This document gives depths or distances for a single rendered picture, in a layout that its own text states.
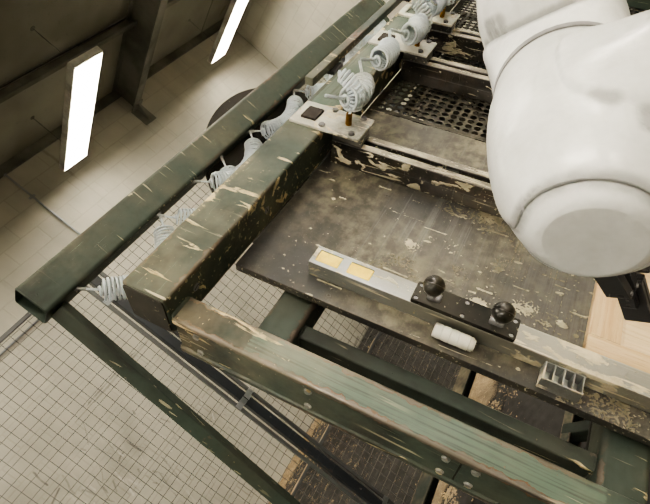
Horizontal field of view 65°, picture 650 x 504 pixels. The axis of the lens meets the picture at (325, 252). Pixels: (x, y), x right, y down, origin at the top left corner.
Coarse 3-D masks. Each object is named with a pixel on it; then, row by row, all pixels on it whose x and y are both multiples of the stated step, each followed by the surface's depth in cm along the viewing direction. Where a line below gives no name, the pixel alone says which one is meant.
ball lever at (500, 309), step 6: (498, 306) 83; (504, 306) 83; (510, 306) 83; (492, 312) 84; (498, 312) 83; (504, 312) 82; (510, 312) 82; (492, 318) 93; (498, 318) 83; (504, 318) 82; (510, 318) 82; (492, 324) 93; (498, 324) 93
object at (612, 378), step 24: (312, 264) 104; (360, 264) 104; (360, 288) 102; (384, 288) 100; (408, 288) 100; (408, 312) 100; (432, 312) 97; (480, 336) 95; (528, 336) 93; (552, 336) 93; (528, 360) 93; (552, 360) 90; (576, 360) 90; (600, 360) 90; (600, 384) 88; (624, 384) 87; (648, 384) 87; (648, 408) 87
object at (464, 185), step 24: (336, 72) 118; (312, 120) 127; (336, 120) 127; (360, 120) 128; (336, 144) 128; (360, 144) 125; (384, 144) 127; (360, 168) 130; (384, 168) 126; (408, 168) 123; (432, 168) 121; (456, 168) 121; (432, 192) 124; (456, 192) 121; (480, 192) 118
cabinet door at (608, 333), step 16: (592, 304) 102; (608, 304) 101; (592, 320) 98; (608, 320) 98; (624, 320) 99; (592, 336) 96; (608, 336) 96; (624, 336) 96; (640, 336) 96; (608, 352) 93; (624, 352) 94; (640, 352) 94; (640, 368) 91
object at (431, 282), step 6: (432, 276) 87; (438, 276) 87; (426, 282) 87; (432, 282) 86; (438, 282) 86; (444, 282) 87; (426, 288) 87; (432, 288) 86; (438, 288) 86; (444, 288) 87; (432, 294) 86; (438, 294) 86; (432, 300) 97; (438, 300) 96
